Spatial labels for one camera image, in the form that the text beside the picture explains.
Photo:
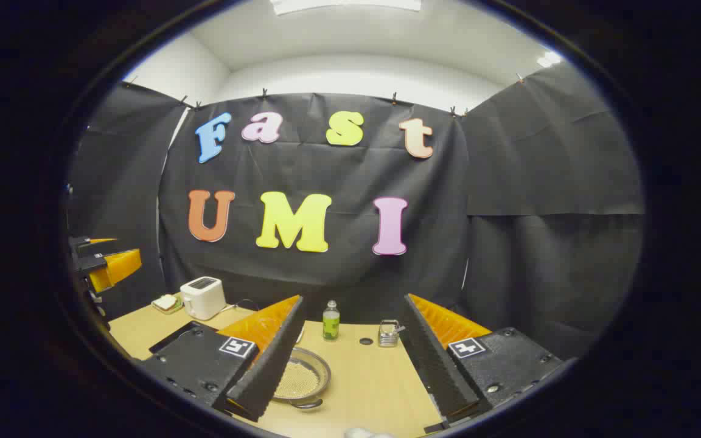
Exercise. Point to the ceiling light panel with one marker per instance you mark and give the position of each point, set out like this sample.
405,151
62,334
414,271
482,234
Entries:
344,5

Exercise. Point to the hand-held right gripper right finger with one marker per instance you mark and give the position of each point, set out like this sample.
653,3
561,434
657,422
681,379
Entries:
435,365

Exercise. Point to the stainless steel pot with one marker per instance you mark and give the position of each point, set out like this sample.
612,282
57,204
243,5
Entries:
311,372

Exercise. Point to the white crumpled cloth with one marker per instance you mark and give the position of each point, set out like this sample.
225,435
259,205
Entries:
362,434

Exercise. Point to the green drink bottle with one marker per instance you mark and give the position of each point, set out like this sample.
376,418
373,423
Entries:
331,322

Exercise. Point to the small ceiling light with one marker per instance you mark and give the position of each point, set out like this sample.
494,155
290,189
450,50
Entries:
549,59

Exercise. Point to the pile of soybeans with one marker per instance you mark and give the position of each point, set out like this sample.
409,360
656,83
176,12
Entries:
299,380

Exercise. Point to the black induction cooktop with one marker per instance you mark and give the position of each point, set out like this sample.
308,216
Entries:
174,337

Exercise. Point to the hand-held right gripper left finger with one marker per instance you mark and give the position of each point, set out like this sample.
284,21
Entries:
271,365

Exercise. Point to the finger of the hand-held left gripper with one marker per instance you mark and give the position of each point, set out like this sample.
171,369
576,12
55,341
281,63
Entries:
116,267
83,244

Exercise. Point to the white toaster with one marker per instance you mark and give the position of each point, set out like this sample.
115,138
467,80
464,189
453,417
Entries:
203,298

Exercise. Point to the small green dish with bread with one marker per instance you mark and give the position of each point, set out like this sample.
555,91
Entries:
168,302

